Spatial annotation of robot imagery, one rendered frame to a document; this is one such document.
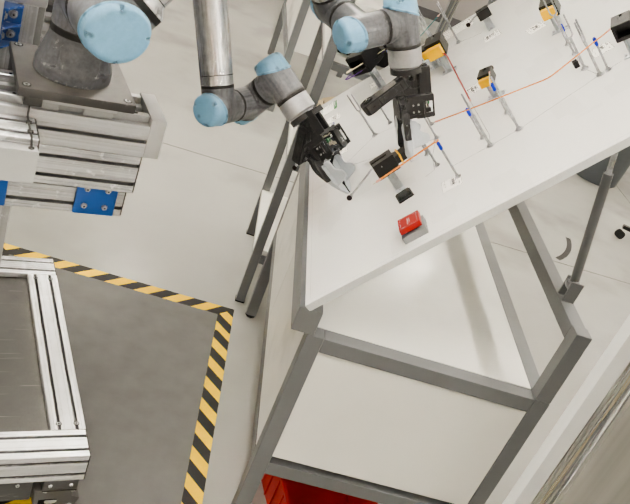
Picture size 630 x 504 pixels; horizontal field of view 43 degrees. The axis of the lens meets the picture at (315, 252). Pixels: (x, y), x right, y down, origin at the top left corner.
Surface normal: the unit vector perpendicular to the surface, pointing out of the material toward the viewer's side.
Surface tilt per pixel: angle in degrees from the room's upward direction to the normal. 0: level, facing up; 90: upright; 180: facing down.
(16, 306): 0
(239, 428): 0
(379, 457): 90
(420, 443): 90
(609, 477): 90
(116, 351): 0
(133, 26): 96
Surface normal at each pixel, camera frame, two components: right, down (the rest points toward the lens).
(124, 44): 0.35, 0.66
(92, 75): 0.69, 0.30
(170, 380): 0.33, -0.81
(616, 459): 0.03, 0.52
